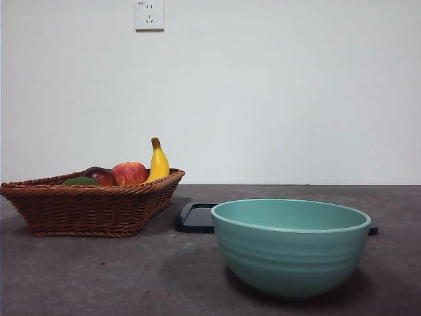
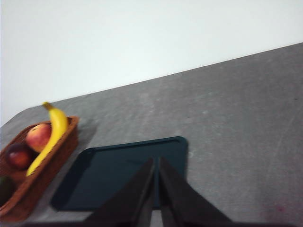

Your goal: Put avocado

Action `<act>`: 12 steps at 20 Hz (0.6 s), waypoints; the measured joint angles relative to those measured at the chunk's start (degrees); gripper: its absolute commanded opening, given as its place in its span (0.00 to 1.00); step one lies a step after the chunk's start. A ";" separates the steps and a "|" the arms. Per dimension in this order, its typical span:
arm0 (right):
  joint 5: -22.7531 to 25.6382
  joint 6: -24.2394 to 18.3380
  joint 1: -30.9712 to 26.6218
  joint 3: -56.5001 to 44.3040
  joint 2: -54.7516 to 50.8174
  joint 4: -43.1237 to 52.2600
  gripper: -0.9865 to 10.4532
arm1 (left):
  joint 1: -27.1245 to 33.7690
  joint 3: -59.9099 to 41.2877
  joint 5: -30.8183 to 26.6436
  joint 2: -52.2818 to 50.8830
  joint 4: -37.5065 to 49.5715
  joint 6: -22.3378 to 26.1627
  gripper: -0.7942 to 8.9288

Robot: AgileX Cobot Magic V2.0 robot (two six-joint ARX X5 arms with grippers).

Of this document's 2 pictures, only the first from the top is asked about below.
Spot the green avocado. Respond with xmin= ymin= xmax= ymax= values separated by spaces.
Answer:
xmin=61 ymin=176 xmax=99 ymax=186

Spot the brown wicker basket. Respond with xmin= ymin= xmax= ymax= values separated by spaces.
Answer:
xmin=0 ymin=167 xmax=186 ymax=238

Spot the white wall socket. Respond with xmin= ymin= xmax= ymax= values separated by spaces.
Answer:
xmin=135 ymin=0 xmax=165 ymax=33

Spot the teal ceramic bowl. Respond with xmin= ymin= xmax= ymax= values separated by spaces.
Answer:
xmin=210 ymin=198 xmax=372 ymax=300

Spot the yellow banana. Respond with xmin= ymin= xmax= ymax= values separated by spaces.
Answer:
xmin=143 ymin=136 xmax=171 ymax=184

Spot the black rectangular tray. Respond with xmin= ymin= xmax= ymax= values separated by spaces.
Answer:
xmin=174 ymin=202 xmax=379 ymax=236

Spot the dark red plum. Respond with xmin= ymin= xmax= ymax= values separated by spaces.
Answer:
xmin=82 ymin=166 xmax=118 ymax=187

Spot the red yellow apple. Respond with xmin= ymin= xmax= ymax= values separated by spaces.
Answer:
xmin=111 ymin=161 xmax=149 ymax=188

